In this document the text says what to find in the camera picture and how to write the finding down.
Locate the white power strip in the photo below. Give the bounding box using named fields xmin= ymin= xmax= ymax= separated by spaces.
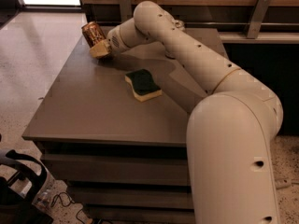
xmin=275 ymin=178 xmax=292 ymax=189

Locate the left metal bracket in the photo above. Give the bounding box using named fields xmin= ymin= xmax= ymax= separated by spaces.
xmin=119 ymin=0 xmax=133 ymax=22

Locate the grey drawer cabinet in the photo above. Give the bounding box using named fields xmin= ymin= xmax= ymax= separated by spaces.
xmin=21 ymin=26 xmax=228 ymax=224

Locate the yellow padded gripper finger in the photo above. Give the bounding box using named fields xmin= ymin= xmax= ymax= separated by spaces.
xmin=90 ymin=39 xmax=112 ymax=59

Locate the metal bracket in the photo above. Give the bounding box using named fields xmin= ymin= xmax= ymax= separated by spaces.
xmin=245 ymin=0 xmax=272 ymax=39
xmin=119 ymin=0 xmax=133 ymax=22

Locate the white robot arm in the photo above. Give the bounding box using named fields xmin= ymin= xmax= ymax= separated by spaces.
xmin=90 ymin=1 xmax=283 ymax=224

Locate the green white soda can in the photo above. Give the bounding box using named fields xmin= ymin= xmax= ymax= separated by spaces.
xmin=164 ymin=20 xmax=185 ymax=59

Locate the green yellow sponge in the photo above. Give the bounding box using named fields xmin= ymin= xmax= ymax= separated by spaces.
xmin=125 ymin=69 xmax=163 ymax=102

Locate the right metal bracket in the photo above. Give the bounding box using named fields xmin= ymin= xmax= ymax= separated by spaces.
xmin=245 ymin=0 xmax=272 ymax=39

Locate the thin black cable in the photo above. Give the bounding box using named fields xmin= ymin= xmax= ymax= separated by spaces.
xmin=50 ymin=191 xmax=92 ymax=224

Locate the orange soda can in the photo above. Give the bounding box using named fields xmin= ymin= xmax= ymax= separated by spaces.
xmin=81 ymin=21 xmax=106 ymax=48

